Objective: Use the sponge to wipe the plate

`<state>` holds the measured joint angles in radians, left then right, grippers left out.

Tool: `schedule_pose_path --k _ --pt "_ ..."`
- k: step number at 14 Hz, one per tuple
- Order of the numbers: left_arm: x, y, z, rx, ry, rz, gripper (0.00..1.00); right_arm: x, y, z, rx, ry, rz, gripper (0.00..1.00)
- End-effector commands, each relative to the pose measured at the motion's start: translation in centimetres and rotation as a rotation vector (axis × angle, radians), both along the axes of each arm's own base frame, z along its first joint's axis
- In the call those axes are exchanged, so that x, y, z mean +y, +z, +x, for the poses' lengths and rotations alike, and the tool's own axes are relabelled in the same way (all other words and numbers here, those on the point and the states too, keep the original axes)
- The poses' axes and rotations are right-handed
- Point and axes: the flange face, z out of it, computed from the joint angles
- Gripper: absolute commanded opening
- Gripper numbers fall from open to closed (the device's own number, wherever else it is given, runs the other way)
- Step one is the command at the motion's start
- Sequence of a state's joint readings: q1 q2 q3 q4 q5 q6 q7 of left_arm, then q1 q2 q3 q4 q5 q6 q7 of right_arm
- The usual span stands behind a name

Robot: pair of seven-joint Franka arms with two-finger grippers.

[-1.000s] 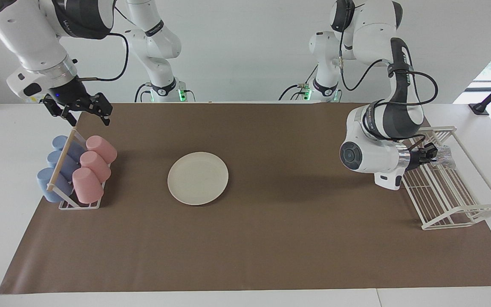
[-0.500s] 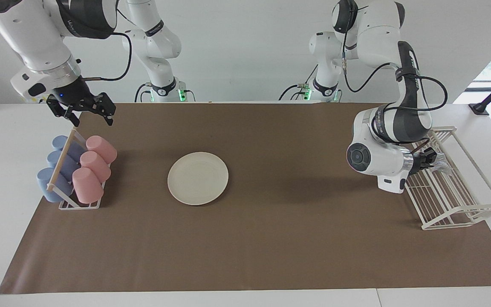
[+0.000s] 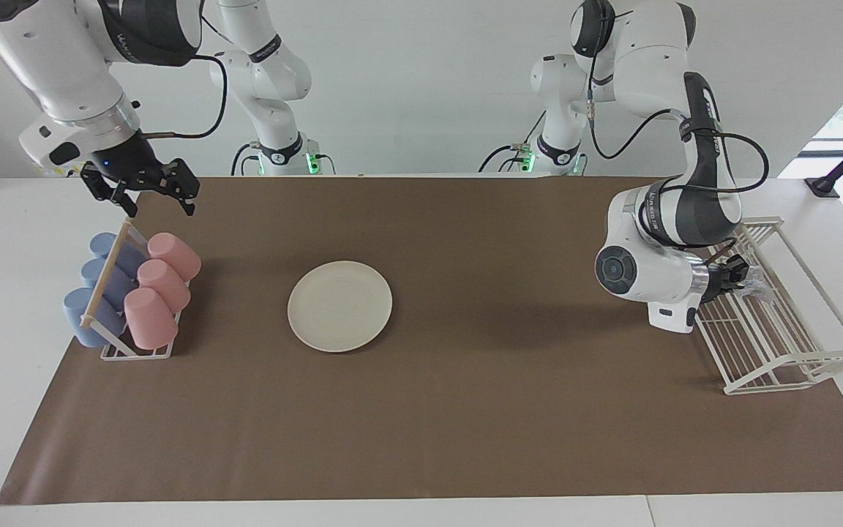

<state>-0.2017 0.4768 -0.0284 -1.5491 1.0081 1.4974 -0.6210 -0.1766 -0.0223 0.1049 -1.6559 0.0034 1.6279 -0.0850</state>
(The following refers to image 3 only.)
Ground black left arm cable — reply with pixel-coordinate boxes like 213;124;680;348
586;0;771;253

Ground cream round plate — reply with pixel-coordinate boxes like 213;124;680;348
288;261;394;354

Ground white wire dish rack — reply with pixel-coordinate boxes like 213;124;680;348
689;216;843;396

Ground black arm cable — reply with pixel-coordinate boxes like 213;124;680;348
136;53;229;140
586;0;771;253

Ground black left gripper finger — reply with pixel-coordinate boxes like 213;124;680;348
723;253;759;291

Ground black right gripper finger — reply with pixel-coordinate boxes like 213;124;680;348
81;167;138;219
162;157;201;217

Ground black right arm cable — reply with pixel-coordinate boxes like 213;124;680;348
136;53;229;140

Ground pink plastic cup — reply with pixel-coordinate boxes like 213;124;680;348
124;287;179;351
147;232;202;282
136;259;192;313

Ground blue plastic cup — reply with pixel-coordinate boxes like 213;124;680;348
63;288;128;348
80;258;138;313
89;233;149;278

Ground silver mesh sponge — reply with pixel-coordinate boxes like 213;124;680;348
742;266;779;305

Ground brown paper table mat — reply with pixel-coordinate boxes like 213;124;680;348
0;176;843;506

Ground black base cable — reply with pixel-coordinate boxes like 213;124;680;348
478;143;523;175
231;142;262;177

